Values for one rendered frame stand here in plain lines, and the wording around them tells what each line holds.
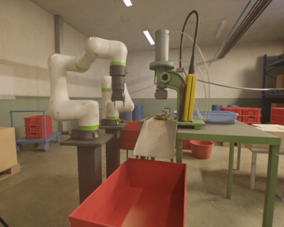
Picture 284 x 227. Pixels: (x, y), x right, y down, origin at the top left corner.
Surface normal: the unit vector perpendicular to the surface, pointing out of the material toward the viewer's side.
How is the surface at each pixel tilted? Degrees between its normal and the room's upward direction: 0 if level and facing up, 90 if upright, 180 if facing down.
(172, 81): 90
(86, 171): 90
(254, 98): 90
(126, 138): 90
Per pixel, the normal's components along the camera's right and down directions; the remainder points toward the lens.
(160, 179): -0.28, 0.08
